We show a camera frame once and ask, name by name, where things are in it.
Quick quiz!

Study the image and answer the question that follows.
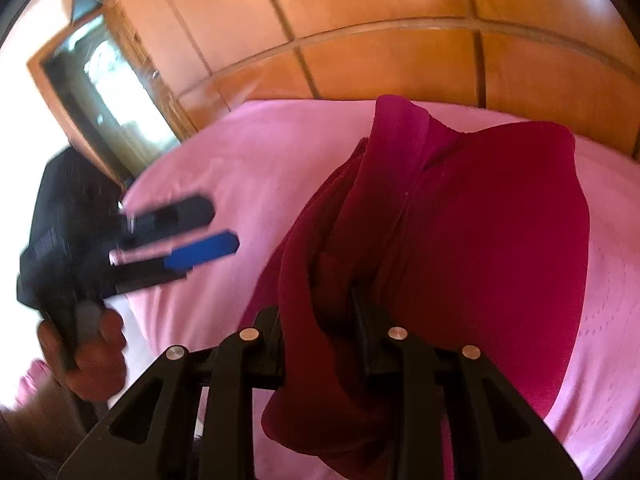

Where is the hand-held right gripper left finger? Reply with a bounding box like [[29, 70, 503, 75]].
[[56, 306, 287, 480]]

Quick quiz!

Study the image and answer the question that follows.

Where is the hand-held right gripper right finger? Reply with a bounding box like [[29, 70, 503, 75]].
[[348, 287, 584, 480]]

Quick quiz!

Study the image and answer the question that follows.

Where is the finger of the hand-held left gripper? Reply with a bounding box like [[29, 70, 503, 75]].
[[118, 196, 216, 250], [109, 230, 240, 295]]

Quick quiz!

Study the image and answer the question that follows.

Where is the dark red garment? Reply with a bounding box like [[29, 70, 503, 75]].
[[239, 94, 591, 480]]

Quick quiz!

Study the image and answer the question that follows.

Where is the person's left hand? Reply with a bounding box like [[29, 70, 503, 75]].
[[38, 308, 127, 402]]

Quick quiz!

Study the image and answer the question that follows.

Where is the pink bed sheet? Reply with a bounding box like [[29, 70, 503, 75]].
[[107, 99, 640, 480]]

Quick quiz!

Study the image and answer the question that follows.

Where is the wooden framed mirror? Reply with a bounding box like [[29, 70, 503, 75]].
[[26, 10, 198, 191]]

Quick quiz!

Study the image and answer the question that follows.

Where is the wooden panelled wardrobe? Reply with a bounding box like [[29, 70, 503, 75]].
[[70, 0, 640, 142]]

